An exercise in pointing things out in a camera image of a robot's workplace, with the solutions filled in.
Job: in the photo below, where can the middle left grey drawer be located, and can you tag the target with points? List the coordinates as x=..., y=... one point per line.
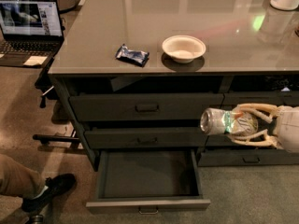
x=145, y=137

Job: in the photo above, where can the tan trouser leg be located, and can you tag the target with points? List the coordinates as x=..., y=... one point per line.
x=19, y=181

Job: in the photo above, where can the white paper bowl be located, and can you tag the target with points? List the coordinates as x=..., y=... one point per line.
x=183, y=48

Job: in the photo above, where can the white sticky note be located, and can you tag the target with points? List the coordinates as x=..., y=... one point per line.
x=35, y=60

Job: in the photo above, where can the bottom right grey drawer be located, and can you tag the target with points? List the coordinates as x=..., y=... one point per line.
x=246, y=157

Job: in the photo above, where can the blue snack packet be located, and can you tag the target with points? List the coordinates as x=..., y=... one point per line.
x=136, y=57

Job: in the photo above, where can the black chair base leg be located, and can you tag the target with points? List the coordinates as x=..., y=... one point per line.
x=45, y=139

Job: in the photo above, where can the black open laptop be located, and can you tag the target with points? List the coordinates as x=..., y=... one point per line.
x=29, y=28

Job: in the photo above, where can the top right grey drawer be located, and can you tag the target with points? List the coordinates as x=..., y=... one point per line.
x=290, y=98

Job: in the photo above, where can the top left grey drawer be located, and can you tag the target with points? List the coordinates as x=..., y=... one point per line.
x=148, y=106

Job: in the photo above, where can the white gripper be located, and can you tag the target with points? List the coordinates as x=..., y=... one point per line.
x=288, y=129

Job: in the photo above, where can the open bottom left drawer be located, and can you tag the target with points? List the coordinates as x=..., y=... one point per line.
x=147, y=182

